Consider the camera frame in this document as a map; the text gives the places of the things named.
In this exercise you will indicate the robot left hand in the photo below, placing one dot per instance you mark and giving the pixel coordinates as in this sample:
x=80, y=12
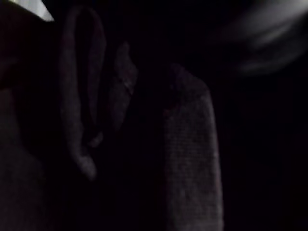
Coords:
x=79, y=96

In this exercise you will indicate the black clothes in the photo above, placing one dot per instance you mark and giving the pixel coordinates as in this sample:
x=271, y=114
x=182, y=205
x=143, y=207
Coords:
x=19, y=180

